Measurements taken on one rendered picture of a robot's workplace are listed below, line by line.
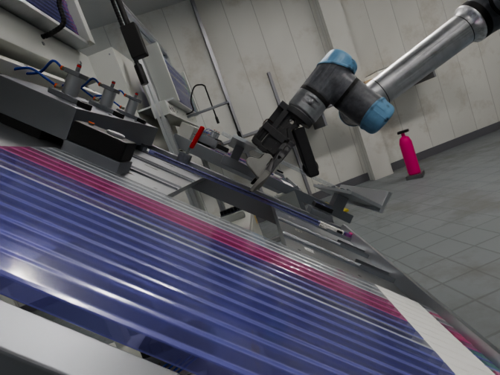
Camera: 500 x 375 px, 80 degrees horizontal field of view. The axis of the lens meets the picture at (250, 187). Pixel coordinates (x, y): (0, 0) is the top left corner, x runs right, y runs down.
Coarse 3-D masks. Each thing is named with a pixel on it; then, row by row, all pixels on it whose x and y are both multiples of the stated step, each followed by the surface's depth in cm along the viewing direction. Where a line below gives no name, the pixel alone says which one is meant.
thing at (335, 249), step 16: (272, 208) 72; (288, 224) 58; (304, 224) 66; (288, 240) 45; (304, 240) 49; (320, 240) 55; (336, 240) 63; (320, 256) 44; (336, 256) 49; (352, 256) 54; (368, 256) 58; (352, 272) 43; (368, 272) 47; (384, 272) 49
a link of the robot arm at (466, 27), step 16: (480, 0) 66; (464, 16) 68; (480, 16) 66; (496, 16) 65; (448, 32) 68; (464, 32) 67; (480, 32) 68; (416, 48) 71; (432, 48) 69; (448, 48) 69; (400, 64) 72; (416, 64) 70; (432, 64) 70; (384, 80) 72; (400, 80) 72; (416, 80) 72; (384, 96) 73
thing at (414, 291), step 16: (352, 240) 68; (384, 256) 55; (400, 272) 47; (400, 288) 45; (416, 288) 42; (432, 304) 38; (448, 320) 35; (464, 336) 32; (480, 336) 30; (496, 352) 28
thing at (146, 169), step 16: (0, 128) 38; (0, 144) 32; (16, 144) 35; (32, 144) 37; (48, 144) 40; (144, 160) 59; (160, 160) 67; (128, 176) 42; (144, 176) 46; (160, 176) 50; (176, 176) 57; (192, 176) 64; (176, 192) 47
